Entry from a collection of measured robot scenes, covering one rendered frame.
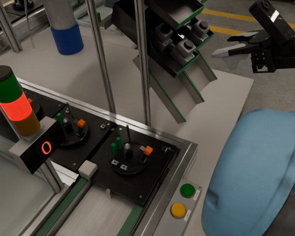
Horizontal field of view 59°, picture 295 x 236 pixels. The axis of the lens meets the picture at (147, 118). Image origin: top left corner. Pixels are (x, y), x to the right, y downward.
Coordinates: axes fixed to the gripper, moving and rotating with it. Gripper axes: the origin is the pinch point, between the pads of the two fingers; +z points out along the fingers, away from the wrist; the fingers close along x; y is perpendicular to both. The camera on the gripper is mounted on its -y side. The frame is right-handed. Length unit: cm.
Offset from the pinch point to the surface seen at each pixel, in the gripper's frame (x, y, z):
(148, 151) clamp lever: -26.6, 19.1, 15.4
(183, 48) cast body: -0.6, -0.4, 12.7
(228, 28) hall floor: 249, 77, 145
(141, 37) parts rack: -9.3, -9.0, 18.6
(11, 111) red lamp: -50, -11, 17
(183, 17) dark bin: -0.7, -9.5, 9.0
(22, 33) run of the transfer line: 8, -21, 143
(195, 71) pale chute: 17.3, 16.9, 26.3
